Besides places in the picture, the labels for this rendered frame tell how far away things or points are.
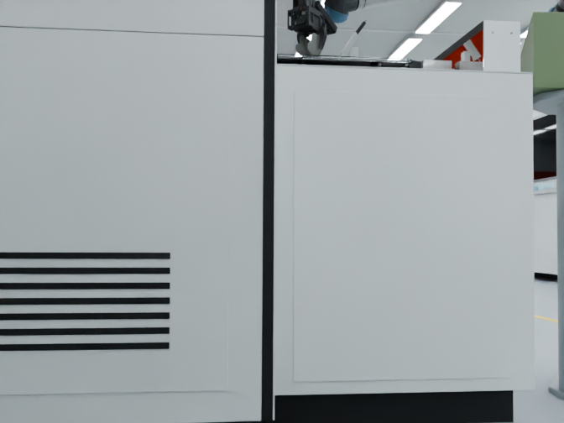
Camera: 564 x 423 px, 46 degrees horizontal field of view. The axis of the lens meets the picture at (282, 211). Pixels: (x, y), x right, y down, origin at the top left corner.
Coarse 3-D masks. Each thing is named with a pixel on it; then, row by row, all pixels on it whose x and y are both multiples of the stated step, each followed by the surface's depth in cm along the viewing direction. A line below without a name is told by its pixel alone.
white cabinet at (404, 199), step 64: (320, 128) 150; (384, 128) 151; (448, 128) 153; (512, 128) 155; (320, 192) 149; (384, 192) 151; (448, 192) 152; (512, 192) 154; (320, 256) 149; (384, 256) 150; (448, 256) 152; (512, 256) 154; (320, 320) 148; (384, 320) 150; (448, 320) 151; (512, 320) 153; (320, 384) 148; (384, 384) 149; (448, 384) 151; (512, 384) 153
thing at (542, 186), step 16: (544, 128) 697; (544, 144) 696; (544, 160) 696; (544, 176) 696; (544, 192) 646; (544, 208) 652; (544, 224) 652; (544, 240) 651; (544, 256) 651; (544, 272) 651
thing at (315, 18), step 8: (296, 0) 182; (304, 0) 182; (312, 0) 184; (296, 8) 181; (304, 8) 181; (312, 8) 180; (288, 16) 182; (296, 16) 181; (304, 16) 179; (312, 16) 180; (320, 16) 183; (288, 24) 182; (296, 24) 180; (304, 24) 179; (312, 24) 180; (320, 24) 183; (296, 32) 184; (304, 32) 185; (312, 32) 185
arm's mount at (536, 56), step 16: (544, 16) 173; (560, 16) 173; (528, 32) 177; (544, 32) 173; (560, 32) 173; (528, 48) 177; (544, 48) 173; (560, 48) 173; (528, 64) 177; (544, 64) 173; (560, 64) 173; (544, 80) 173; (560, 80) 173
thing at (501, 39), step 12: (492, 24) 162; (504, 24) 162; (516, 24) 162; (492, 36) 162; (504, 36) 162; (516, 36) 162; (492, 48) 161; (504, 48) 162; (516, 48) 162; (492, 60) 161; (504, 60) 162; (516, 60) 162
